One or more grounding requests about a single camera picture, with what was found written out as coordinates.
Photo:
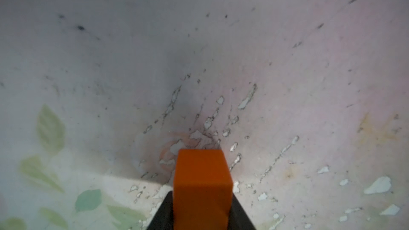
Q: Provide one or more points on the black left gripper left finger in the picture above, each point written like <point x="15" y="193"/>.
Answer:
<point x="164" y="217"/>

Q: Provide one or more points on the orange block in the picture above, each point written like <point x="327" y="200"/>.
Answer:
<point x="202" y="190"/>

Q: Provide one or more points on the floral table mat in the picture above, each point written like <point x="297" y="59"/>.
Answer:
<point x="308" y="100"/>

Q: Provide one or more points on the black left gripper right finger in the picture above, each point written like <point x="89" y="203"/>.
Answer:
<point x="238" y="219"/>

